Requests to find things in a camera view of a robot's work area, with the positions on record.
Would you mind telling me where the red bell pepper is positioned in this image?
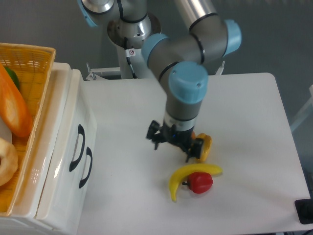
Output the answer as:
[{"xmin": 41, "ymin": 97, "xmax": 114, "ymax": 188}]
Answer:
[{"xmin": 181, "ymin": 172, "xmax": 214, "ymax": 194}]

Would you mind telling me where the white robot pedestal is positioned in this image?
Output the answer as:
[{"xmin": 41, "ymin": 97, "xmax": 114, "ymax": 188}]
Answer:
[{"xmin": 116, "ymin": 47, "xmax": 154, "ymax": 79}]

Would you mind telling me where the yellow woven basket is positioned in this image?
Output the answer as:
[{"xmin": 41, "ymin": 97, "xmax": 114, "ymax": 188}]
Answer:
[{"xmin": 0, "ymin": 43, "xmax": 56, "ymax": 217}]

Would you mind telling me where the yellow banana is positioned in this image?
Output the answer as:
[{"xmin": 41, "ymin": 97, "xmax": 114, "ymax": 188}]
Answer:
[{"xmin": 168, "ymin": 164, "xmax": 223, "ymax": 202}]

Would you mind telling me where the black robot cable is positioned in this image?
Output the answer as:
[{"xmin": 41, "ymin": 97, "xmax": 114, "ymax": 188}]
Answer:
[{"xmin": 123, "ymin": 36, "xmax": 137, "ymax": 79}]

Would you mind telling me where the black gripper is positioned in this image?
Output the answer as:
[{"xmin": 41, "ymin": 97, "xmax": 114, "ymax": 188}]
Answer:
[{"xmin": 146, "ymin": 120, "xmax": 204, "ymax": 163}]

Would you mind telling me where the green pepper in basket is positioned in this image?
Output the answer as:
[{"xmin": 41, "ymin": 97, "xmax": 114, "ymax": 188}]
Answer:
[{"xmin": 4, "ymin": 67, "xmax": 20, "ymax": 90}]

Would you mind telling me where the orange baguette bread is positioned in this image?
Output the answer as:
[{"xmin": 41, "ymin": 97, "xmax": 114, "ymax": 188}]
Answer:
[{"xmin": 0, "ymin": 66, "xmax": 33, "ymax": 137}]

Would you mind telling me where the black device at edge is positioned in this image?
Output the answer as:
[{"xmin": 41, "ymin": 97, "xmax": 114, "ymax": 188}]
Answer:
[{"xmin": 294, "ymin": 199, "xmax": 313, "ymax": 224}]

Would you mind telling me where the beige bagel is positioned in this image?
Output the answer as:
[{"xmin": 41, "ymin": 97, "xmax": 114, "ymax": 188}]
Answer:
[{"xmin": 0, "ymin": 138, "xmax": 18, "ymax": 186}]

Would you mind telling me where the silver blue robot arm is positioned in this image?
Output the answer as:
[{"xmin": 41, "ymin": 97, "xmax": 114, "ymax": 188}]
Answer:
[{"xmin": 78, "ymin": 0, "xmax": 242, "ymax": 163}]

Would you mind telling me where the white drawer cabinet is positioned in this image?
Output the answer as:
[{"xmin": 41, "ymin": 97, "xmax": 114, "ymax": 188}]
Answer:
[{"xmin": 0, "ymin": 62, "xmax": 81, "ymax": 235}]

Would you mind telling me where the yellow bell pepper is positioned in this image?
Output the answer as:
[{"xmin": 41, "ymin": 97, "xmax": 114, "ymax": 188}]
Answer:
[{"xmin": 196, "ymin": 133, "xmax": 212, "ymax": 163}]

